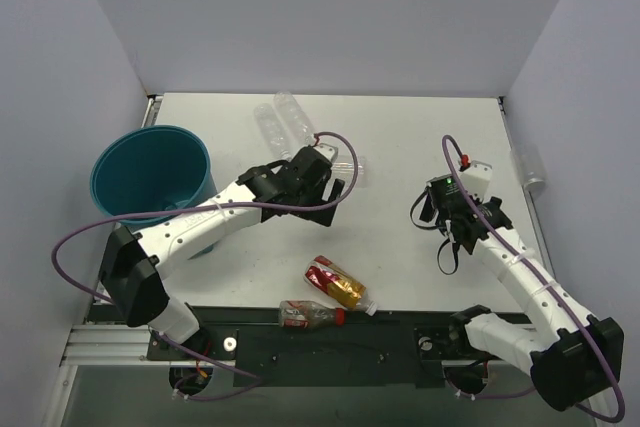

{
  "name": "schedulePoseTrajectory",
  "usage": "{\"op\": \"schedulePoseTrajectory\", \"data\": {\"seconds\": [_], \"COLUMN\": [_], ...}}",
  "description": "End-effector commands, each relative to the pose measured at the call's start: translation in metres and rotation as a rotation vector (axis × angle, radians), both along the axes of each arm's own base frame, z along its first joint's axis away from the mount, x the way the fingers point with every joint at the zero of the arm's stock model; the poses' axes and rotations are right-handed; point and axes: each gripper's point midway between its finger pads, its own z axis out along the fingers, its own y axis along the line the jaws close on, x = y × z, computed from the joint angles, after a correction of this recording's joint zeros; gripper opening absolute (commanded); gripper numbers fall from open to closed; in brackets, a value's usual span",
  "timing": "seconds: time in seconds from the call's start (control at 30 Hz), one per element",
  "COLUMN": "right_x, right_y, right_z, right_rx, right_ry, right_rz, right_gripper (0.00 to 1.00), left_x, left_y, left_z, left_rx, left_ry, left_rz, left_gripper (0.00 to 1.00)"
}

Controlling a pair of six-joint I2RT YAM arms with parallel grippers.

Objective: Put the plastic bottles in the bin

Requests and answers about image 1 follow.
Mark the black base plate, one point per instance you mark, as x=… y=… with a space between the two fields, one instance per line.
x=389 y=348

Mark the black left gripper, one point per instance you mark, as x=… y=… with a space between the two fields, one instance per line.
x=317 y=195

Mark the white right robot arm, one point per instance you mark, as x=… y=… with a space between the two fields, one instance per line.
x=571 y=355

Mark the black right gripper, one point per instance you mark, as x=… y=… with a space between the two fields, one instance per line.
x=486 y=217

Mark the crushed red cap bottle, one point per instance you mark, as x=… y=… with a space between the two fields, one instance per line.
x=308 y=315

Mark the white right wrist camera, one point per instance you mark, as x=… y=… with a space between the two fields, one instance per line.
x=476 y=179

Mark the red gold label bottle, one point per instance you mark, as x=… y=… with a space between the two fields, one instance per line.
x=342 y=287

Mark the teal plastic bin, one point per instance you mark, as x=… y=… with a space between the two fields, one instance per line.
x=158 y=168

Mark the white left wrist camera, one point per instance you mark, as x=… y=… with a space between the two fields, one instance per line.
x=328 y=151

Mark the clear plastic bottle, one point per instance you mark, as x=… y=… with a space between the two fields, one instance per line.
x=273 y=131
x=295 y=118

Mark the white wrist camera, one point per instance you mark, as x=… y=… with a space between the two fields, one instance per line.
x=476 y=179
x=328 y=151

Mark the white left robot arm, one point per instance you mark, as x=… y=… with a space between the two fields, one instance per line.
x=135 y=265

